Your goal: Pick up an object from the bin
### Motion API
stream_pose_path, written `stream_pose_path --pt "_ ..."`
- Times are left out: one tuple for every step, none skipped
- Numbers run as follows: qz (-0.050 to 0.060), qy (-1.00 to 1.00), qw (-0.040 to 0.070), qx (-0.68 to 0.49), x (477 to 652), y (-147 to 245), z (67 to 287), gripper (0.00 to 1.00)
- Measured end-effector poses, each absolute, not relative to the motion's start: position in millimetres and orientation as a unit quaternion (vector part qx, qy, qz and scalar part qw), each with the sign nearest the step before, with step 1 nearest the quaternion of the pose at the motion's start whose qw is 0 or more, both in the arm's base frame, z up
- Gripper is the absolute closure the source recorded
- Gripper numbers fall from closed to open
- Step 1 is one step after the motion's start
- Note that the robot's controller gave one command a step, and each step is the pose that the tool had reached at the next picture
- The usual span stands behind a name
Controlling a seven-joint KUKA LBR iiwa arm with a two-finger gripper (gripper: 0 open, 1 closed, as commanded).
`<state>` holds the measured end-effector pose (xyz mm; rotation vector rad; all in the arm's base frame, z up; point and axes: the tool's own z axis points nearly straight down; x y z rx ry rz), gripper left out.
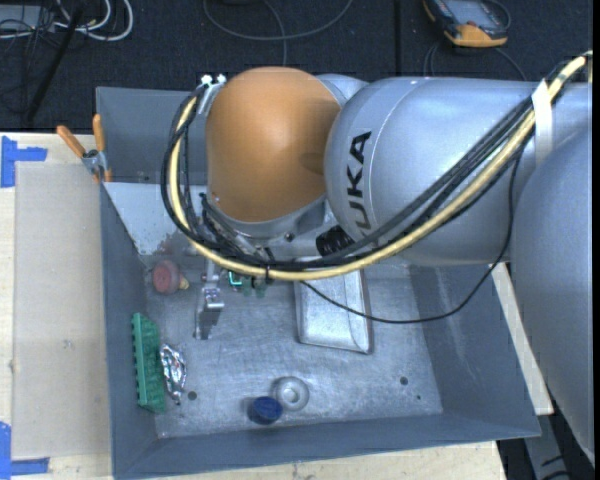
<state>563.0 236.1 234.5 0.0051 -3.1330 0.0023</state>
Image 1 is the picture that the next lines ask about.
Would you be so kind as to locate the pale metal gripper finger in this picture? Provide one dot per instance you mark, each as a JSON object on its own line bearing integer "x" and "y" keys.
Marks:
{"x": 217, "y": 310}
{"x": 203, "y": 323}

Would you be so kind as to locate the crumpled silver foil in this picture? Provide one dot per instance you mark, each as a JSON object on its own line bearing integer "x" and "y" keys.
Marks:
{"x": 173, "y": 372}

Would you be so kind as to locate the red round toy, yellow tip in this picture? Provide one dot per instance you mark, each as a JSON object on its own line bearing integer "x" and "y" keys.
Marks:
{"x": 166, "y": 277}

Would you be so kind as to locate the green ribbed flat block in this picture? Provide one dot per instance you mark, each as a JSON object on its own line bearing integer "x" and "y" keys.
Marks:
{"x": 148, "y": 363}

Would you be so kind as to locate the grey metal bin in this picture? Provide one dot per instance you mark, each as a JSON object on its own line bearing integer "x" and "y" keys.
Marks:
{"x": 290, "y": 378}

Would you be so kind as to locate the blue round cap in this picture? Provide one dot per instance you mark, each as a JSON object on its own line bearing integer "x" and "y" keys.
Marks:
{"x": 265, "y": 410}

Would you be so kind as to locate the clear glass round lid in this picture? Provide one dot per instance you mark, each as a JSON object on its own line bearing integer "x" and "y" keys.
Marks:
{"x": 291, "y": 393}

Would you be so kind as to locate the pale brown flat board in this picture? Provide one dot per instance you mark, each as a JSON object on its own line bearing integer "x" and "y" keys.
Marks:
{"x": 55, "y": 293}

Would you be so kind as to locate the black cylinder on white bracket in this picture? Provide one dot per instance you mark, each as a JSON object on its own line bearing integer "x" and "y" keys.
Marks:
{"x": 334, "y": 242}

